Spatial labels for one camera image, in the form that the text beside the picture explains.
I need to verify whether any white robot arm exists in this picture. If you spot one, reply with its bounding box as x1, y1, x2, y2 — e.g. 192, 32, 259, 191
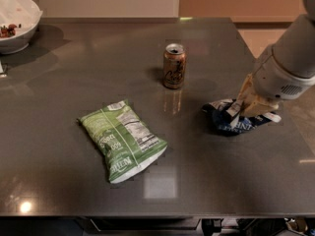
230, 0, 315, 127

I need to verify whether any white bowl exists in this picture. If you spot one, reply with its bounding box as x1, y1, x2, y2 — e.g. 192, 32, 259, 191
0, 0, 42, 54

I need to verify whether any orange soda can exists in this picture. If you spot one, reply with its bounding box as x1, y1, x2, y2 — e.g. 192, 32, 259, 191
163, 43, 186, 89

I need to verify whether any blue chip bag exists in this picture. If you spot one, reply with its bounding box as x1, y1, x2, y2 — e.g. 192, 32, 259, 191
202, 98, 282, 137

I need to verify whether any green chip bag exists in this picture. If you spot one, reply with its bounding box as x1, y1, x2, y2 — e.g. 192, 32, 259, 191
78, 100, 167, 184

